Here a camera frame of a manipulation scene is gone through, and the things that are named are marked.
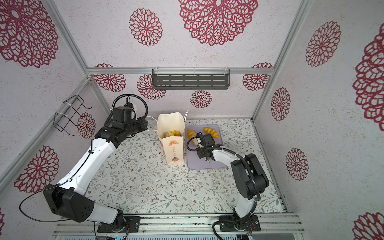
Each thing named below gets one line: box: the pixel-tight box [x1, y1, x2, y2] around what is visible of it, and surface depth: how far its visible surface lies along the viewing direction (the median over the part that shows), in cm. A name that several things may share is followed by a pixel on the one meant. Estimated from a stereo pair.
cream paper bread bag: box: [157, 112, 185, 165], surface depth 90 cm
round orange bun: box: [170, 130, 182, 137], surface depth 101 cm
